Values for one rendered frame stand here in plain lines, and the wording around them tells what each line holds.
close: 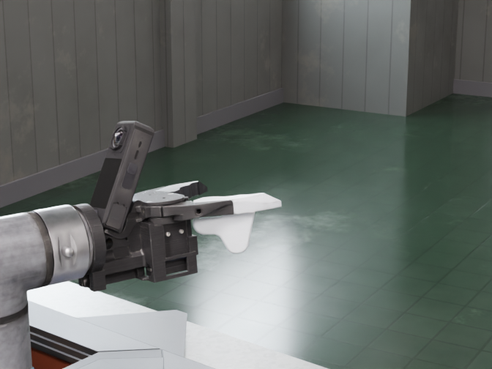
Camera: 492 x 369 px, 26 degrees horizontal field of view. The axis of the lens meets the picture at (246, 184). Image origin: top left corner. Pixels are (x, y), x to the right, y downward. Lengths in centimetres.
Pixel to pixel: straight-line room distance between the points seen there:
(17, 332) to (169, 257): 17
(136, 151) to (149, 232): 8
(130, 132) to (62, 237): 13
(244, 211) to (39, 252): 21
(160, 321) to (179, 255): 142
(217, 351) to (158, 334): 14
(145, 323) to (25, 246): 150
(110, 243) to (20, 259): 11
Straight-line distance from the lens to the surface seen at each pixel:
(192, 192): 121
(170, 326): 248
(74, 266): 105
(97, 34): 666
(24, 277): 103
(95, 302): 274
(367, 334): 439
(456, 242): 552
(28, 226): 103
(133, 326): 249
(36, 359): 238
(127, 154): 107
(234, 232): 110
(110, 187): 107
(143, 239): 109
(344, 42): 845
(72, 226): 104
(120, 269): 109
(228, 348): 246
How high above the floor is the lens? 179
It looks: 16 degrees down
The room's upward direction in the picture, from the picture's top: straight up
